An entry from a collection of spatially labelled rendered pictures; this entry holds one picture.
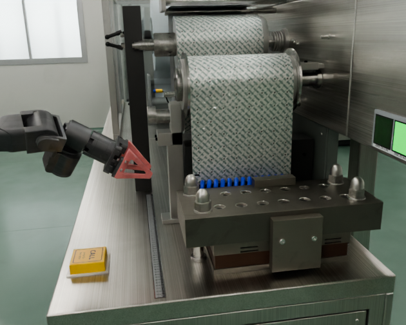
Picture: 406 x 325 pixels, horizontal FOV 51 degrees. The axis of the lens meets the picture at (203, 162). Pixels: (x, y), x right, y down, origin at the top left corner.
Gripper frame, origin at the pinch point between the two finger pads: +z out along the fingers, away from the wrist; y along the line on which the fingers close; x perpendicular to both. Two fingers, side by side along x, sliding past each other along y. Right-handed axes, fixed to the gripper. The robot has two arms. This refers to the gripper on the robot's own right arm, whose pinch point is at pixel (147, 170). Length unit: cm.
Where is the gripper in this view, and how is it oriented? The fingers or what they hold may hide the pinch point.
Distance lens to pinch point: 97.7
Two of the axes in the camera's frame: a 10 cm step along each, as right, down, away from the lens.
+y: 1.6, 2.7, -9.5
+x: 4.9, -8.6, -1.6
